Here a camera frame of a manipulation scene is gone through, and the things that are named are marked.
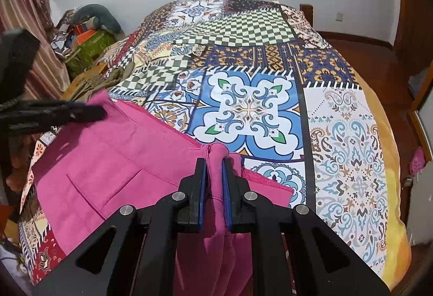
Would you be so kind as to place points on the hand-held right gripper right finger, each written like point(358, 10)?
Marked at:
point(226, 191)

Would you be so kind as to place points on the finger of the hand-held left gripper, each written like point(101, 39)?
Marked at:
point(67, 113)

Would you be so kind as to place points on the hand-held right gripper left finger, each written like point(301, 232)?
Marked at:
point(201, 187)

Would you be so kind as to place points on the pink pants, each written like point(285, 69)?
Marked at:
point(118, 153)

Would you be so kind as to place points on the striped brown curtain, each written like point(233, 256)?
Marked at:
point(37, 65)

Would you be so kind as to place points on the olive green cloth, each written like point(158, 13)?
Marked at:
point(116, 76)

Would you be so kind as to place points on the orange box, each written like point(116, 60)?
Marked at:
point(84, 35)

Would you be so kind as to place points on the patchwork printed blanket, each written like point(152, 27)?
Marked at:
point(338, 147)

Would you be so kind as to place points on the orange yellow blanket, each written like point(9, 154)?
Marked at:
point(394, 187)

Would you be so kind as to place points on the wooden bedpost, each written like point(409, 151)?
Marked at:
point(306, 16)

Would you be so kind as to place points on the pink clog shoe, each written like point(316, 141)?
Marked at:
point(417, 160)

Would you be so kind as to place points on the white appliance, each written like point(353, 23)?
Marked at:
point(421, 211)

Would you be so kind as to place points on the wooden framed cabinet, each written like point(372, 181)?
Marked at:
point(419, 126)

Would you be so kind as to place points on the light grey bag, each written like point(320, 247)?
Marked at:
point(419, 82)

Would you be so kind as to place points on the white wall socket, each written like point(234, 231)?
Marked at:
point(339, 16)

